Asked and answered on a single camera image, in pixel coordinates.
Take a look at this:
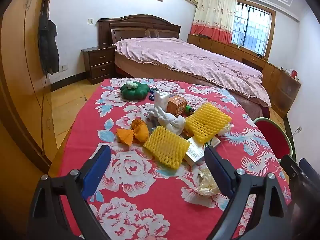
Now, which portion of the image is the green pumpkin toy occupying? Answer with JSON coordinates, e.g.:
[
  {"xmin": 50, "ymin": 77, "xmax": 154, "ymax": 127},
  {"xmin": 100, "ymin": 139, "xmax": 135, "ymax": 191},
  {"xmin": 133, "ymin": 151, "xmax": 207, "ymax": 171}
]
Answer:
[{"xmin": 120, "ymin": 81, "xmax": 150, "ymax": 102}]

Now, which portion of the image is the pale paper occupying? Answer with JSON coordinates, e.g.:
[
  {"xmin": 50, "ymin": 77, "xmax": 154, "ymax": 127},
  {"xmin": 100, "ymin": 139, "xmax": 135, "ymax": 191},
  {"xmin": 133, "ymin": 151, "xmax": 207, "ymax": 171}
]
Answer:
[{"xmin": 217, "ymin": 123, "xmax": 232, "ymax": 137}]

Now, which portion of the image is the white cloth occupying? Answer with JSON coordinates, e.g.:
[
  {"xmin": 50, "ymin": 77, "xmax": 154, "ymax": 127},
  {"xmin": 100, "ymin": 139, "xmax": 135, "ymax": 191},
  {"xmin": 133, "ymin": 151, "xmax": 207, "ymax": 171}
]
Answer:
[{"xmin": 146, "ymin": 106, "xmax": 187, "ymax": 133}]

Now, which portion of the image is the cream and red curtain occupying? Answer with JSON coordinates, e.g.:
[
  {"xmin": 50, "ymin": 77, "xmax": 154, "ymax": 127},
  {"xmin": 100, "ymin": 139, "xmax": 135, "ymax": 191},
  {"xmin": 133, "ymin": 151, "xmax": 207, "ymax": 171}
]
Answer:
[{"xmin": 190, "ymin": 0, "xmax": 237, "ymax": 44}]

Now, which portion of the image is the black jacket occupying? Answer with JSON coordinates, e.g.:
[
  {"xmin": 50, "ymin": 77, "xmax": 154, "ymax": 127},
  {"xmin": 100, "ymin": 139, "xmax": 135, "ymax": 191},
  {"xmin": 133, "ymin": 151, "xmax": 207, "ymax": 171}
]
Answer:
[{"xmin": 38, "ymin": 12, "xmax": 60, "ymax": 75}]

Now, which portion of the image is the barred window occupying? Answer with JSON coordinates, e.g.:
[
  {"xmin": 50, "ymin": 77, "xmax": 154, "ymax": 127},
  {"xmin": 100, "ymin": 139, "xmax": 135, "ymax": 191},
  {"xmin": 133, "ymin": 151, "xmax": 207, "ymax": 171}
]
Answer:
[{"xmin": 231, "ymin": 2, "xmax": 277, "ymax": 58}]

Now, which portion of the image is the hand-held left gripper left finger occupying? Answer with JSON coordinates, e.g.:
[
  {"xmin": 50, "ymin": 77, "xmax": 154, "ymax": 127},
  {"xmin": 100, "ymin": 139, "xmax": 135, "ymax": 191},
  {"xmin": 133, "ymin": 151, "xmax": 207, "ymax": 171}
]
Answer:
[{"xmin": 26, "ymin": 144, "xmax": 112, "ymax": 240}]

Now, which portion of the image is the orange cardboard box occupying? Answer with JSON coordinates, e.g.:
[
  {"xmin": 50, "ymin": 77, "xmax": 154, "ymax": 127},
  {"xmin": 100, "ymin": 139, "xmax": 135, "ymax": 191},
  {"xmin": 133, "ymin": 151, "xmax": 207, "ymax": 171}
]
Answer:
[{"xmin": 167, "ymin": 95, "xmax": 187, "ymax": 117}]

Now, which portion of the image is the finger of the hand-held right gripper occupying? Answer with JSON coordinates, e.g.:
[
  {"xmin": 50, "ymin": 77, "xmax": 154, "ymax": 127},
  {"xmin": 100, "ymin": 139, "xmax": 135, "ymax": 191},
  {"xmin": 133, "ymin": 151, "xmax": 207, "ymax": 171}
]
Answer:
[
  {"xmin": 299, "ymin": 158, "xmax": 320, "ymax": 180},
  {"xmin": 280, "ymin": 154, "xmax": 304, "ymax": 180}
]

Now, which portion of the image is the blue fidget spinner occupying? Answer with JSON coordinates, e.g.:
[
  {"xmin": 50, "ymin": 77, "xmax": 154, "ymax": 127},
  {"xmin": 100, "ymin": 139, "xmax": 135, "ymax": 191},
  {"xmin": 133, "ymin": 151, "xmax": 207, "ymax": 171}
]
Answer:
[{"xmin": 149, "ymin": 87, "xmax": 160, "ymax": 102}]

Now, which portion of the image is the wooden corner shelf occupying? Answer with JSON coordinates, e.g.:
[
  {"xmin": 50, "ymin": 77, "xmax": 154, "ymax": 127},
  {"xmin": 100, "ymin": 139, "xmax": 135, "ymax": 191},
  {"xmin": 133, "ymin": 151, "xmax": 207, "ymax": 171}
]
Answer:
[{"xmin": 274, "ymin": 67, "xmax": 302, "ymax": 118}]

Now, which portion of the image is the orange cloth bow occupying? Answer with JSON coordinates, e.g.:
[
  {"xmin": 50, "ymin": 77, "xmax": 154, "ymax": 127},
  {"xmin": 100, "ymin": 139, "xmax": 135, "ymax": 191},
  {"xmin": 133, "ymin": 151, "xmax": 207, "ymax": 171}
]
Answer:
[{"xmin": 115, "ymin": 119, "xmax": 150, "ymax": 147}]

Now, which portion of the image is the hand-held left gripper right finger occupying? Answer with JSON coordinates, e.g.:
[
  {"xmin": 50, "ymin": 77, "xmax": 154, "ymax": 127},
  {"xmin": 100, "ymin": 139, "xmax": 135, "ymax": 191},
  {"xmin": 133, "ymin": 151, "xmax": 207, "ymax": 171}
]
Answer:
[{"xmin": 204, "ymin": 145, "xmax": 293, "ymax": 240}]

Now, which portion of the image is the cream plastic bag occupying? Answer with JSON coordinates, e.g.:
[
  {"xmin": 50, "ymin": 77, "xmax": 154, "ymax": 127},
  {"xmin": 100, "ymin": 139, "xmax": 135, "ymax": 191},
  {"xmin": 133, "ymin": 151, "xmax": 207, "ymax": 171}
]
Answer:
[{"xmin": 194, "ymin": 167, "xmax": 223, "ymax": 197}]

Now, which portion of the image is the red floral tablecloth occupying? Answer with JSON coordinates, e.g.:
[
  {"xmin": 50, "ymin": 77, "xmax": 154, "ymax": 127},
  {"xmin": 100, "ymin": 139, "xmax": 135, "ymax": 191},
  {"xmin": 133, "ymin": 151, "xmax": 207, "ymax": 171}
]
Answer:
[{"xmin": 59, "ymin": 78, "xmax": 292, "ymax": 240}]

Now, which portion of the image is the light wooden wardrobe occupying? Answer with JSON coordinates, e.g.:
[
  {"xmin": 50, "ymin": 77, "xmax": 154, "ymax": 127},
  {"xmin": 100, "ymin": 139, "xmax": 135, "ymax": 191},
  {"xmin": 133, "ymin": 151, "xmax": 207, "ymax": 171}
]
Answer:
[{"xmin": 0, "ymin": 0, "xmax": 59, "ymax": 170}]

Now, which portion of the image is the white plastic packet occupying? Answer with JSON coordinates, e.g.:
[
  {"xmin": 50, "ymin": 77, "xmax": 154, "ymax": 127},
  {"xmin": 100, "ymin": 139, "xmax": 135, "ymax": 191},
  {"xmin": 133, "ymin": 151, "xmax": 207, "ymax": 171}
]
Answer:
[{"xmin": 154, "ymin": 90, "xmax": 173, "ymax": 111}]

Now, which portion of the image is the dark wooden headboard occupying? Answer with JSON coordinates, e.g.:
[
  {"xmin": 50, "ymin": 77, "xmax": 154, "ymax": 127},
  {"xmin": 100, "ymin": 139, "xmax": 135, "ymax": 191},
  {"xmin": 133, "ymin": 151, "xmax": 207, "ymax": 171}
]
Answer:
[{"xmin": 97, "ymin": 14, "xmax": 182, "ymax": 48}]

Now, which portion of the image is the dark wooden nightstand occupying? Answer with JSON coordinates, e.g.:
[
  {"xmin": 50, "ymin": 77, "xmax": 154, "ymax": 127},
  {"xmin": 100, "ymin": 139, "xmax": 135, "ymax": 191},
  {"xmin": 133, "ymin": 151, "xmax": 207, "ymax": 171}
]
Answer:
[{"xmin": 81, "ymin": 46, "xmax": 117, "ymax": 85}]

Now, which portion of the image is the white carton box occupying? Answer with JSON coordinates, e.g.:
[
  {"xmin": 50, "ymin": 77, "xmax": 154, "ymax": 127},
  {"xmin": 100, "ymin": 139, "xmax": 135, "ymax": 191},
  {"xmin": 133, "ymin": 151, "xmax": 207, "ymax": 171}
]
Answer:
[{"xmin": 184, "ymin": 136, "xmax": 221, "ymax": 167}]

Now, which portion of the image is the low wooden cabinet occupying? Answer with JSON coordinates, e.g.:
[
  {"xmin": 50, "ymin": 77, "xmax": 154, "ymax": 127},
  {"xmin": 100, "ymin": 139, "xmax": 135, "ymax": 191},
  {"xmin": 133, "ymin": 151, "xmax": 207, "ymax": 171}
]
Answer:
[{"xmin": 187, "ymin": 34, "xmax": 283, "ymax": 93}]

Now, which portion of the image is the pink checked quilt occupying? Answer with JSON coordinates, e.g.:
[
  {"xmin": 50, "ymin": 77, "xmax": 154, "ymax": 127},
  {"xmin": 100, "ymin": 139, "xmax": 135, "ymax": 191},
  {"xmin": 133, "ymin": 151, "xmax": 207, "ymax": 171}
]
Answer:
[{"xmin": 112, "ymin": 37, "xmax": 272, "ymax": 107}]

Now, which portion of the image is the yellow foam net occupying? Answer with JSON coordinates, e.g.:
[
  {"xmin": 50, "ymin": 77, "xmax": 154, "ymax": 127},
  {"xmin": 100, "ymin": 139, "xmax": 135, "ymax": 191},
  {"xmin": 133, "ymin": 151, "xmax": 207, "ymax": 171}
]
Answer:
[
  {"xmin": 184, "ymin": 102, "xmax": 232, "ymax": 144},
  {"xmin": 143, "ymin": 126, "xmax": 190, "ymax": 168}
]

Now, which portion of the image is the red bin with green rim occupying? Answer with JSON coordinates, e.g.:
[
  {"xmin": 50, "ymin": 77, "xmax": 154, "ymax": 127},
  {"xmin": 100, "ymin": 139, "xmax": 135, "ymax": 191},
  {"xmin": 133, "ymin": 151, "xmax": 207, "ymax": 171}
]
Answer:
[{"xmin": 254, "ymin": 117, "xmax": 293, "ymax": 159}]

